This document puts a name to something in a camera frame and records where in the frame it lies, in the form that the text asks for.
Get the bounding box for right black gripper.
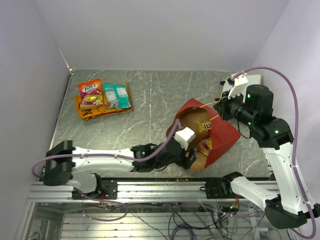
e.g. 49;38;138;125
213;88;256;127

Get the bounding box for red brown paper bag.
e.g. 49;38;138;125
174;98;241;171

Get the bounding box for Fox's fruits candy bag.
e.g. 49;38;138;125
77;78;104;110
196;132;212;156

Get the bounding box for teal snack packet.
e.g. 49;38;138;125
102;83;131;109

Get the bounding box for Doritos chip bag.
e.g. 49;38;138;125
82;82;134;122

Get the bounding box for orange Kettle chip bag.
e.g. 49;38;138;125
74;95;133;121

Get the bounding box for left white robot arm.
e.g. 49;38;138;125
43;139;197;199

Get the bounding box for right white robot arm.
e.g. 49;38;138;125
214;84;320;229

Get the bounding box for yellow M&M's packet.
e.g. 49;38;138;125
198;121;211;133

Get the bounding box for white notepad board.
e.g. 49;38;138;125
217;73;263;102

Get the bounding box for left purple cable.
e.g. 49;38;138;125
31;118;181;178

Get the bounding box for purple cable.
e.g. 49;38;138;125
31;118;181;178
231;66;317;239

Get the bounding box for aluminium rail frame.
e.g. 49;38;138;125
22;178;296;240

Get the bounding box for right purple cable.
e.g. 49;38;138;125
231;66;317;239

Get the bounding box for loose wires under table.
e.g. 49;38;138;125
82;194;276;240

